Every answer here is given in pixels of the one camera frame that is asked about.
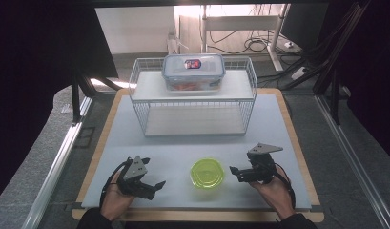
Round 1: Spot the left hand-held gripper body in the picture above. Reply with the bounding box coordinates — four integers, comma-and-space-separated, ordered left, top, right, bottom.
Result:
115, 155, 159, 201

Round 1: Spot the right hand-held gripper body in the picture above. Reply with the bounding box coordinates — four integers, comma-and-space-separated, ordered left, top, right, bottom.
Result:
237, 141, 284, 185

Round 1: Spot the green plastic bowl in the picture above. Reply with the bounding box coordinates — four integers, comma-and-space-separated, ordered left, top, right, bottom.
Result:
190, 157, 226, 191

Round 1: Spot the white wire shelf rack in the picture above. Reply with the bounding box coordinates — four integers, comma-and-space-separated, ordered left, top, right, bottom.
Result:
128, 56, 258, 137

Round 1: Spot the clear plastic food container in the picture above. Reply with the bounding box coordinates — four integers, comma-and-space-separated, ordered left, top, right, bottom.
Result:
161, 52, 226, 94

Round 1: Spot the person's right hand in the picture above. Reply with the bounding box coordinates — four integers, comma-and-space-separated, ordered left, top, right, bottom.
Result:
249, 167, 296, 220

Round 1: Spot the person's left hand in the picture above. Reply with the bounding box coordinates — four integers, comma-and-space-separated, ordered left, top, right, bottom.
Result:
100, 173, 136, 222

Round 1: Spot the pale grey table mat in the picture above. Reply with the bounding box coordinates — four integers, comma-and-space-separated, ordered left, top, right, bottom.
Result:
81, 94, 313, 211

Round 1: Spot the dark floor grate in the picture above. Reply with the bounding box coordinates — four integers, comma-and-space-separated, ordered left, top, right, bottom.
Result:
74, 126, 96, 149

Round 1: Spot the black metal stand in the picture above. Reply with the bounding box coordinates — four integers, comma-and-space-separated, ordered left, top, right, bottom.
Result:
70, 67, 122, 124
279, 0, 372, 126

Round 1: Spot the flat white power strip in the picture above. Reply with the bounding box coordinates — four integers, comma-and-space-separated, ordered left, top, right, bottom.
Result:
290, 66, 309, 81

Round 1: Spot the upright white power strip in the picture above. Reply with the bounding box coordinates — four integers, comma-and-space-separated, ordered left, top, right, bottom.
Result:
167, 31, 181, 55

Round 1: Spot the black curtain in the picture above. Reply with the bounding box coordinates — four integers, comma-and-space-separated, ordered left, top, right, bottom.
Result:
327, 0, 390, 164
0, 0, 119, 206

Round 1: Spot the dark monitor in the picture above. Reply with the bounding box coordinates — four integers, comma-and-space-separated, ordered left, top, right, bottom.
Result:
279, 3, 330, 52

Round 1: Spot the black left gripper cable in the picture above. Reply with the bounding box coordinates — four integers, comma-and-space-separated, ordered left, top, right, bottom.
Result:
98, 159, 133, 208

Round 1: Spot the aluminium rail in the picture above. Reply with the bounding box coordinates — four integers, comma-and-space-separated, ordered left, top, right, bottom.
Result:
314, 94, 390, 229
22, 95, 94, 229

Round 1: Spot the tangle of black cables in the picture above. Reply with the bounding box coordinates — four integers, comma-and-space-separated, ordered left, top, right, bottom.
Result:
208, 29, 281, 55

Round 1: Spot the white desk frame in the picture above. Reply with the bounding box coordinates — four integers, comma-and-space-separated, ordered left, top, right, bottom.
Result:
200, 3, 292, 73

